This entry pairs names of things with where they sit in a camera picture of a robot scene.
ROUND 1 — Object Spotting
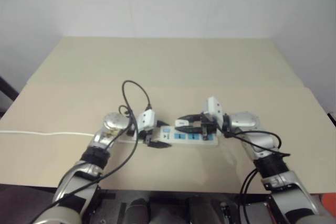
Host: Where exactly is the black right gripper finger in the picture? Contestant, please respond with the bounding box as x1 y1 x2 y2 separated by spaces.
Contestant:
177 113 203 123
175 126 203 135

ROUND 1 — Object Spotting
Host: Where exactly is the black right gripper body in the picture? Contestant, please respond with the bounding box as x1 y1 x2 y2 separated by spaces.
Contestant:
200 112 219 141

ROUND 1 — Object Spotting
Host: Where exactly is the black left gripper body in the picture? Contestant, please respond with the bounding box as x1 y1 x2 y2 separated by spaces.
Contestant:
141 130 159 147

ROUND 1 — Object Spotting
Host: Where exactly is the white blue power strip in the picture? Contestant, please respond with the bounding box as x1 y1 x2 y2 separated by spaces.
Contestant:
117 125 219 148

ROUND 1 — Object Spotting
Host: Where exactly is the dark rounded shape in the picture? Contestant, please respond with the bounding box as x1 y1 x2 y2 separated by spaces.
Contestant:
127 198 151 224

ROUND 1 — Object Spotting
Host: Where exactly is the dark object beside table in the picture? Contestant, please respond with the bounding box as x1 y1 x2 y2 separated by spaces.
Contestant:
327 110 336 128

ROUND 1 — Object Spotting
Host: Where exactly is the orange object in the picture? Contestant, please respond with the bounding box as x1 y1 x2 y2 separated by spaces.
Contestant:
320 193 336 216

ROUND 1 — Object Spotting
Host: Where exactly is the dark slanted bar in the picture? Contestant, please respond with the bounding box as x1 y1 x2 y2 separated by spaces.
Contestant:
0 75 19 115

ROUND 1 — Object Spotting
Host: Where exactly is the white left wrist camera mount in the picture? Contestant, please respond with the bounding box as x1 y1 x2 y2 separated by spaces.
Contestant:
136 111 158 132

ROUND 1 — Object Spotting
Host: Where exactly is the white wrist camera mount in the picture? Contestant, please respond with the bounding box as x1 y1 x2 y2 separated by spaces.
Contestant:
201 97 225 126
136 111 158 132

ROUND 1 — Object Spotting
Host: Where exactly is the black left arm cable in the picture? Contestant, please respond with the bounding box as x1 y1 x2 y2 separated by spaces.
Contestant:
33 80 154 222

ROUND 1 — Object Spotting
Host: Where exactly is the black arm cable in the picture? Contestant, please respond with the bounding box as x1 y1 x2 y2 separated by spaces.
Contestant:
223 128 291 224
33 80 154 222

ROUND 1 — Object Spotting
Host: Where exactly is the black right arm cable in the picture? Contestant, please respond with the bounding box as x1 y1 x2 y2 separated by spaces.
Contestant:
223 128 291 224

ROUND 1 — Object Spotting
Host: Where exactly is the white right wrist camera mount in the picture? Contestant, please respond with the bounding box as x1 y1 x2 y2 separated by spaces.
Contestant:
201 97 225 126

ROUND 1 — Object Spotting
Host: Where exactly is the white power strip cord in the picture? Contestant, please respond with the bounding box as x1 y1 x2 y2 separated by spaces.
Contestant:
0 129 137 144

